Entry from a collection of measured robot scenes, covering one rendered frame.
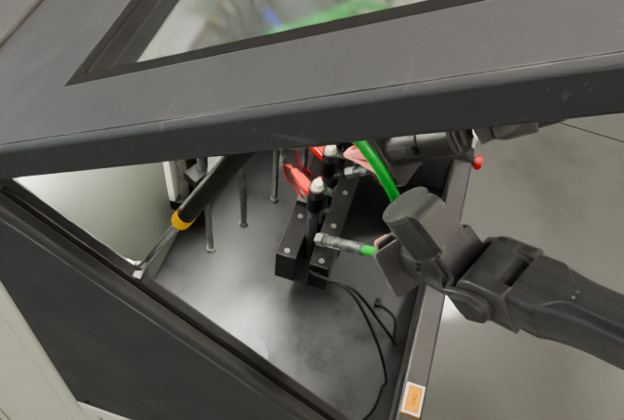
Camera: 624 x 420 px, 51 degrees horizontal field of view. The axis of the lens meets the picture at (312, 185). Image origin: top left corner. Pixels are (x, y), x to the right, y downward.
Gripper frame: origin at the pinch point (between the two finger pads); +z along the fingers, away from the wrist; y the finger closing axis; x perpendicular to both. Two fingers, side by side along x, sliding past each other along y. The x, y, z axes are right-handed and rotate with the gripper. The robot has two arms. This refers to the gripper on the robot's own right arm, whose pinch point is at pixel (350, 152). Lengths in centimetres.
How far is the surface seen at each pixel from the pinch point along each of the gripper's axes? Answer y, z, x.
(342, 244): -8.9, 0.7, 10.2
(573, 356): -132, 41, -70
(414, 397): -37.9, 2.1, 14.5
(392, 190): 0.2, -15.3, 11.0
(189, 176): 6.2, 27.5, 8.6
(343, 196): -15.8, 21.4, -11.3
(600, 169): -118, 52, -153
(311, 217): -10.5, 16.0, 1.3
